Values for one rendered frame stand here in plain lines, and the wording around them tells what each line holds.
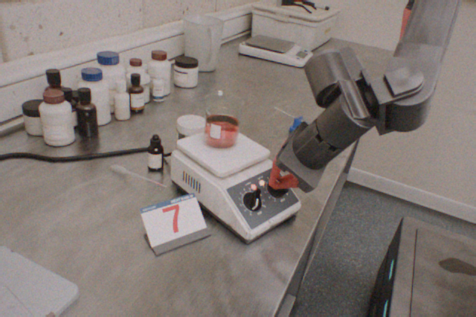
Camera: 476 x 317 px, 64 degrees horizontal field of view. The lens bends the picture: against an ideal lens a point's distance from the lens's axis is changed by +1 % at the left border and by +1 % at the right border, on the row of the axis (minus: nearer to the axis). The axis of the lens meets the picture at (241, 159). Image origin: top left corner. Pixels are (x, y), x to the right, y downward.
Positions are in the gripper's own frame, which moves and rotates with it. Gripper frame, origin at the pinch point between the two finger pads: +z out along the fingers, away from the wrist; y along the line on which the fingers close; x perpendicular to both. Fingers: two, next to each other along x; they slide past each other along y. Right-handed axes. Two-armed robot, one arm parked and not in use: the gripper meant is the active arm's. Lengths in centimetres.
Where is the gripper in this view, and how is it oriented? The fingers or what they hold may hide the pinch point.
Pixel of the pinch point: (275, 181)
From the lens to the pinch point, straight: 61.2
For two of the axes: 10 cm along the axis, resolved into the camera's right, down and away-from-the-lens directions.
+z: -4.6, 5.1, 7.3
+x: 7.8, 6.3, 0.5
